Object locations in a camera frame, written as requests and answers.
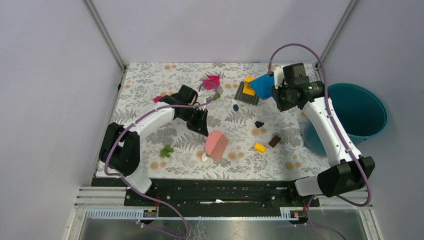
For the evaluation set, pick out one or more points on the black paper scrap right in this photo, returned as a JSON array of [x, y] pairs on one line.
[[259, 124]]

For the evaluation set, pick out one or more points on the yellow lego house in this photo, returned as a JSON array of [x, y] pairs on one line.
[[247, 88]]

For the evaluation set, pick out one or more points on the grey lego baseplate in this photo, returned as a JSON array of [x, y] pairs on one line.
[[244, 97]]

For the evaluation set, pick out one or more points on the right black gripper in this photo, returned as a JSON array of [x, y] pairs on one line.
[[281, 106]]

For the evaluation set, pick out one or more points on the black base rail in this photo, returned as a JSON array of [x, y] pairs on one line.
[[227, 198]]

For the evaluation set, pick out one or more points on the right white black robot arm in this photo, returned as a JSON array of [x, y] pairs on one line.
[[349, 170]]

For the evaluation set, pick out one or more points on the green paper scrap front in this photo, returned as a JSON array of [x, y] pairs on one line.
[[166, 152]]

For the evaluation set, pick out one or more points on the brown block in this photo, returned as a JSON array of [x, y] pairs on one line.
[[274, 141]]

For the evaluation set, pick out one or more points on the yellow block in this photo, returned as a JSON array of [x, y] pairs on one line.
[[259, 148]]

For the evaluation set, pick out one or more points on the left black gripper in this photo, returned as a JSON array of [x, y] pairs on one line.
[[200, 126]]

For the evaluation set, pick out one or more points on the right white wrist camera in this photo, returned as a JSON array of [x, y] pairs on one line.
[[278, 74]]

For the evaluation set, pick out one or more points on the pink hand broom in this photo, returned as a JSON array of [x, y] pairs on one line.
[[215, 145]]

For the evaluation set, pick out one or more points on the white paper scrap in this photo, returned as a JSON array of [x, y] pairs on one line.
[[204, 157]]

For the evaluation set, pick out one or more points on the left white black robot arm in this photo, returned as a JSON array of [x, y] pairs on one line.
[[120, 150]]

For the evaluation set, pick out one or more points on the teal plastic bucket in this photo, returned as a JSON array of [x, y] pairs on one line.
[[360, 111]]

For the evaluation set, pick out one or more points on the large magenta paper scrap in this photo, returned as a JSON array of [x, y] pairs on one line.
[[212, 82]]

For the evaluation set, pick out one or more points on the small magenta paper scrap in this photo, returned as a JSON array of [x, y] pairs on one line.
[[157, 98]]

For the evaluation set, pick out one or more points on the blue dustpan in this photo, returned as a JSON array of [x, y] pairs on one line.
[[262, 86]]

